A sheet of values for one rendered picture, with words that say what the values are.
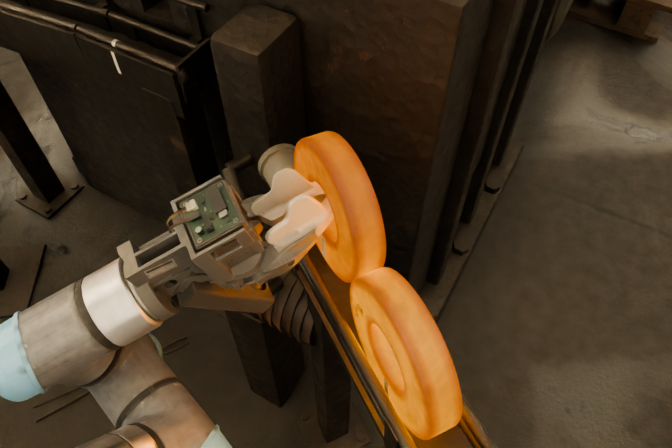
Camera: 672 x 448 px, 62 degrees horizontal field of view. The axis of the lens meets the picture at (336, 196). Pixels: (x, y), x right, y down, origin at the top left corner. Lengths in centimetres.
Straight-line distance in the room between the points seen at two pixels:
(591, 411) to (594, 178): 68
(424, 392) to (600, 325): 104
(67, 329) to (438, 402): 32
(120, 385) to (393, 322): 30
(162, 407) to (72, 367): 10
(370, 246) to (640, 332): 107
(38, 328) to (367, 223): 30
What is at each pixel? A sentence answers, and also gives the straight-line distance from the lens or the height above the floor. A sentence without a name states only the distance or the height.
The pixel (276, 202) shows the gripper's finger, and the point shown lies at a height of 78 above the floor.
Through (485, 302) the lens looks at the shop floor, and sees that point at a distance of 142.
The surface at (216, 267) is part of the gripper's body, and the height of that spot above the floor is 79.
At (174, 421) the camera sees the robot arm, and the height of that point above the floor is 66.
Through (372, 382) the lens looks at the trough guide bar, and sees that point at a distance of 55.
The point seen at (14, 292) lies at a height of 1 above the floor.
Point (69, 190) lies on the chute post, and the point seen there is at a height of 1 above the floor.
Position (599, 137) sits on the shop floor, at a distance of 189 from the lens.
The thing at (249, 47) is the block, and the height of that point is 80.
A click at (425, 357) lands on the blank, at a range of 47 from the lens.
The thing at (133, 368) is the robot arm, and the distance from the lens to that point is 63.
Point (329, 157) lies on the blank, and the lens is 52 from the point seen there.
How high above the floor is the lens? 122
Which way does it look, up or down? 51 degrees down
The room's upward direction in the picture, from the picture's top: straight up
